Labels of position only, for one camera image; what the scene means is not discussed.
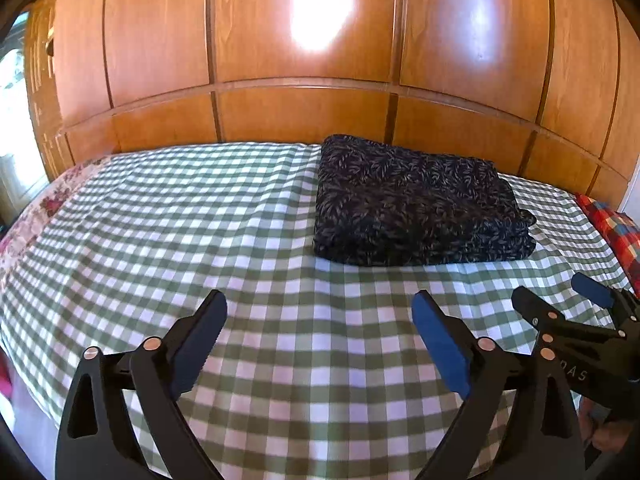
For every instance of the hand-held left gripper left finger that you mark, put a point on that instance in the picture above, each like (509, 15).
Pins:
(200, 345)

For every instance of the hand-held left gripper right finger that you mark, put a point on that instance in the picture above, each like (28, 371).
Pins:
(442, 340)

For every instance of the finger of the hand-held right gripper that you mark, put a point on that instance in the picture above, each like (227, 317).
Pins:
(550, 312)
(594, 286)

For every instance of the dark leaf-print pants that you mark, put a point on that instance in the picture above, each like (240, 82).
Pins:
(410, 200)

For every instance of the person's right hand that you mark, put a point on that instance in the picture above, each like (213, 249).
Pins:
(607, 442)

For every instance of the red plaid pillow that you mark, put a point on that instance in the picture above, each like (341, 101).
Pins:
(617, 232)

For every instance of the green checked bed sheet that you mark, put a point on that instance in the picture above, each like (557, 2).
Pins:
(200, 240)

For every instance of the pink cloth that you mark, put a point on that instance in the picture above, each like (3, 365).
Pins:
(5, 375)

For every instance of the floral blanket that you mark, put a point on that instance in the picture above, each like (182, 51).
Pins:
(40, 210)

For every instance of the bright window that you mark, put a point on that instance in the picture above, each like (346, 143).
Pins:
(12, 110)

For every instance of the wooden wardrobe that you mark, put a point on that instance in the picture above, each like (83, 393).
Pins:
(320, 50)

